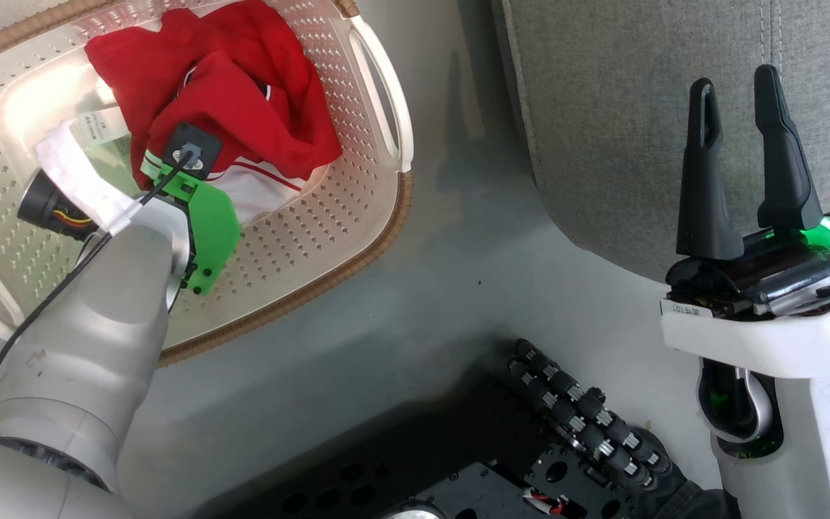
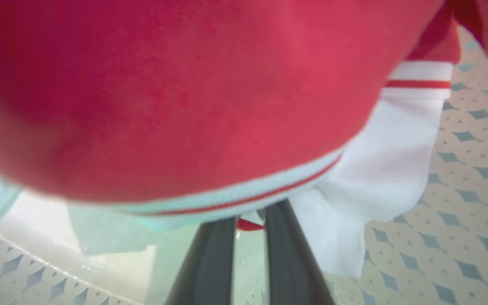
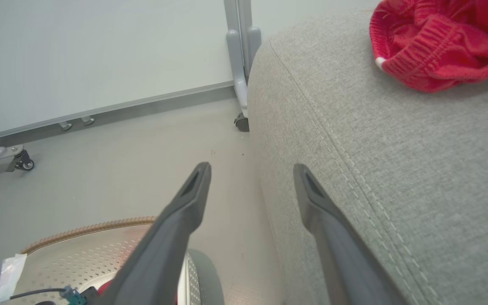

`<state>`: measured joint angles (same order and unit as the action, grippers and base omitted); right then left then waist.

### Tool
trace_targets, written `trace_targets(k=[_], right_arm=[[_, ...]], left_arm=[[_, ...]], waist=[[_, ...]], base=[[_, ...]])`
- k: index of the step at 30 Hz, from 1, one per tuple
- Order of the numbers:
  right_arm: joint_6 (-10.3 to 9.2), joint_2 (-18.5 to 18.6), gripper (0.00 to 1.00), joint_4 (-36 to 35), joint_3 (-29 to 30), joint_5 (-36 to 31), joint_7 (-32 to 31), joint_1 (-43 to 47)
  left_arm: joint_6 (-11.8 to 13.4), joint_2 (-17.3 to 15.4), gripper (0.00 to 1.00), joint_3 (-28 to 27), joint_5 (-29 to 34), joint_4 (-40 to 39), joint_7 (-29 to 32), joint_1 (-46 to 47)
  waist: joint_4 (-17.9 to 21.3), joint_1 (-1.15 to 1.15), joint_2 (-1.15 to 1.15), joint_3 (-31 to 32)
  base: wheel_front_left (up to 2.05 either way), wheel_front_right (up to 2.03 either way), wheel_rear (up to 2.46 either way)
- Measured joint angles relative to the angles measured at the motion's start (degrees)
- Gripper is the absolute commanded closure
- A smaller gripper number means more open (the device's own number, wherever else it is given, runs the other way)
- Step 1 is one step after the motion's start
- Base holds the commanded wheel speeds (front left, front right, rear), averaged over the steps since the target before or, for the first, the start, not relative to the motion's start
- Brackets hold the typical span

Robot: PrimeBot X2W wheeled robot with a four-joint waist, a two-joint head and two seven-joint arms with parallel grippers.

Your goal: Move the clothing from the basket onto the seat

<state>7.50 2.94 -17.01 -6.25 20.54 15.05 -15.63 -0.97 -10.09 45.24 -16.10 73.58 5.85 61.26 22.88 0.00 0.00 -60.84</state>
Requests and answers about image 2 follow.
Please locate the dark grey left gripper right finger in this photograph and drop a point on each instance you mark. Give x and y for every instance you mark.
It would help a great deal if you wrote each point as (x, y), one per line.
(290, 262)

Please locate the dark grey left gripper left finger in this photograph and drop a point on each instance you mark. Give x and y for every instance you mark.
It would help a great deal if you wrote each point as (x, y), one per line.
(208, 267)

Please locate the red and white garment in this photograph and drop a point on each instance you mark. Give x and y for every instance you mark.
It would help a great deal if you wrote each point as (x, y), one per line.
(193, 93)

